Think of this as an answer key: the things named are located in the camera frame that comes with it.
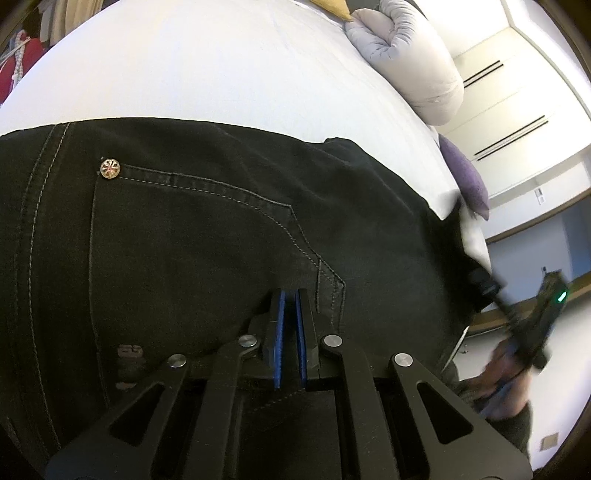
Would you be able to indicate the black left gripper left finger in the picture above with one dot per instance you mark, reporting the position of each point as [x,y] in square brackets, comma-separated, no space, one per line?
[184,420]

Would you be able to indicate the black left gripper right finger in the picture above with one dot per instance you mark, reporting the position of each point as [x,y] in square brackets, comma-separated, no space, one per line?
[396,419]

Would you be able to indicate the black denim pants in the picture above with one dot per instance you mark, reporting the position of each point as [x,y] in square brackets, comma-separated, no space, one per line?
[187,300]

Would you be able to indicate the person's right hand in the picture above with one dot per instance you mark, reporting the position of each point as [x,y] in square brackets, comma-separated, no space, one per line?
[501,382]

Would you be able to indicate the purple cushion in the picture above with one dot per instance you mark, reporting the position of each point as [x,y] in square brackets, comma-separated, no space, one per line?
[468,179]

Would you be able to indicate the white wardrobe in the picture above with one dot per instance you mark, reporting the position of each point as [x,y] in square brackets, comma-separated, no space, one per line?
[525,121]

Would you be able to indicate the grey bolster pillow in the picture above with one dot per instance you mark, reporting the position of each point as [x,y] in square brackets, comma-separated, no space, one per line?
[398,41]

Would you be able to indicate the white bed sheet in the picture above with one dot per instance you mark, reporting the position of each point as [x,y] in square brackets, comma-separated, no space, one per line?
[194,64]

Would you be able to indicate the yellow cushion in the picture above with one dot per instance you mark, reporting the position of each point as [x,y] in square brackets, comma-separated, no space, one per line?
[338,8]

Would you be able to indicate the red hanging garment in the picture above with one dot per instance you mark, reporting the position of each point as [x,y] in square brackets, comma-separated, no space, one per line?
[22,54]

